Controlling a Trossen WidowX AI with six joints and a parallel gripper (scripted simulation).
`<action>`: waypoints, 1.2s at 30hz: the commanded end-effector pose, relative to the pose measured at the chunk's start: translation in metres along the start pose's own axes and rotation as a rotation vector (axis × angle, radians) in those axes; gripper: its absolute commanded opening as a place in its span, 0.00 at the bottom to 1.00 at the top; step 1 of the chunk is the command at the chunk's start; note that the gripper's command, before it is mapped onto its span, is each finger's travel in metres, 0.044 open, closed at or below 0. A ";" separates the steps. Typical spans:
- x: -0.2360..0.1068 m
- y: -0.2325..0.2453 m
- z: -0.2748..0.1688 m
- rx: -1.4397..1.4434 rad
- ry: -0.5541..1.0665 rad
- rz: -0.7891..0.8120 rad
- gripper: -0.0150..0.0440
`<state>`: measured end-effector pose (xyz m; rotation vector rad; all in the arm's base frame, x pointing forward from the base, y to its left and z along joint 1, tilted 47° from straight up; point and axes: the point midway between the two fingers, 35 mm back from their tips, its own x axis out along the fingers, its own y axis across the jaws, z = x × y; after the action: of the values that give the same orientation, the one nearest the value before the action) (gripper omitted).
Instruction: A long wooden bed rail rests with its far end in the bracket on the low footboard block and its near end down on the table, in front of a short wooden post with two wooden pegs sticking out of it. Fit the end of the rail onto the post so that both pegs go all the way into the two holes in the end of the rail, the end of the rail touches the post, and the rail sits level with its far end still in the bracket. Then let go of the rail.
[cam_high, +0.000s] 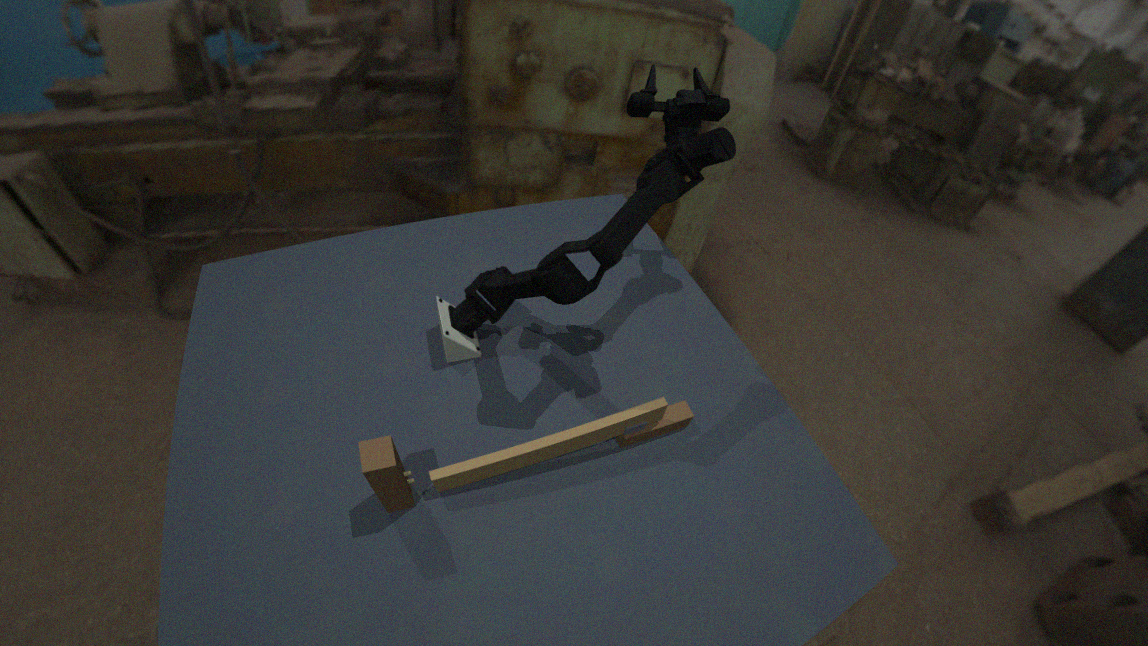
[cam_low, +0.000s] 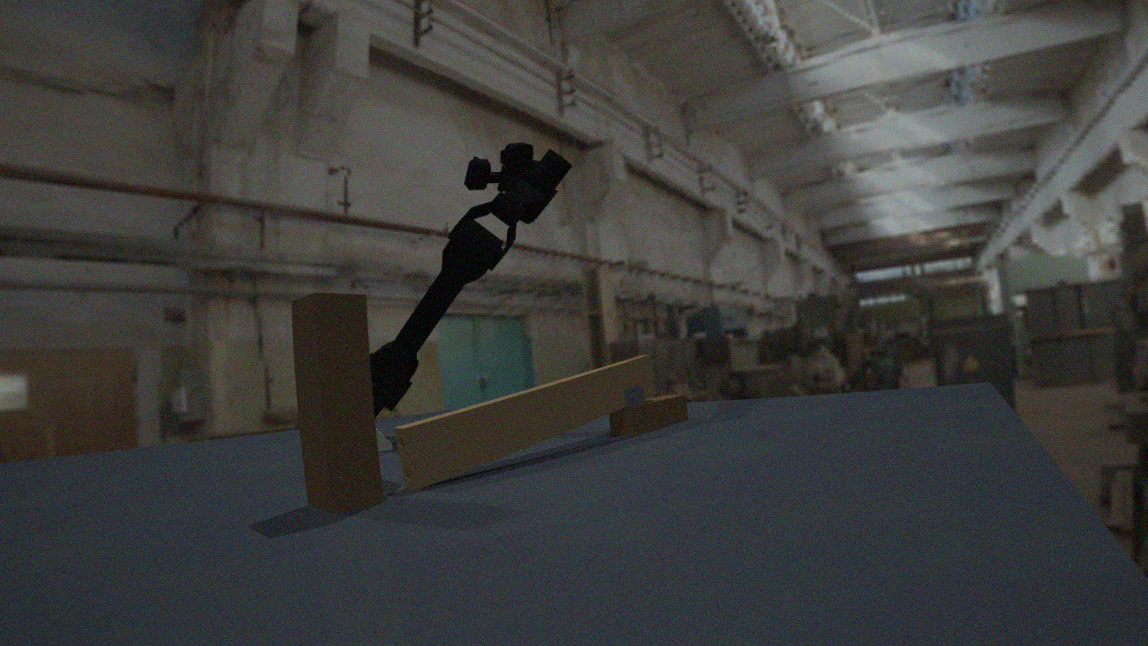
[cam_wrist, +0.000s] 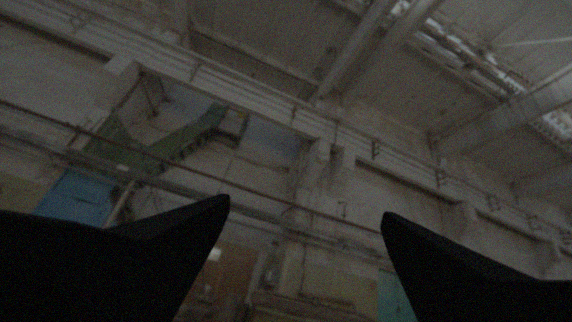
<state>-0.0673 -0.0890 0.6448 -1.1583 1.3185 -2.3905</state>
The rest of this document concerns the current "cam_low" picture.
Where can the long wooden rail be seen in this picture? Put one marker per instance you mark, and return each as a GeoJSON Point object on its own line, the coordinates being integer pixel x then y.
{"type": "Point", "coordinates": [450, 444]}

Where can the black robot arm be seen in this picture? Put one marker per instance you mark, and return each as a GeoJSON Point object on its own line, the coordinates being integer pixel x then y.
{"type": "Point", "coordinates": [467, 256]}

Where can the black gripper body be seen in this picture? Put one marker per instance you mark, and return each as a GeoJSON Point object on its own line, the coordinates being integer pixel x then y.
{"type": "Point", "coordinates": [479, 174]}

